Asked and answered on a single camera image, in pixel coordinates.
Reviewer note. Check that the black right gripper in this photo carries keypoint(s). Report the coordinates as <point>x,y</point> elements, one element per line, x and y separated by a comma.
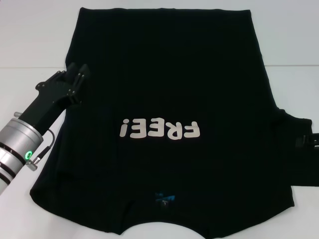
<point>315,140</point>

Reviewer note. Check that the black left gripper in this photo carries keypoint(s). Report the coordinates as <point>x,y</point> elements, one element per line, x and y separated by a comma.
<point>47,99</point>

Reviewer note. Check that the black shirt with FREE print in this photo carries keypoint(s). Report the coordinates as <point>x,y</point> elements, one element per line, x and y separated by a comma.
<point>159,74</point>

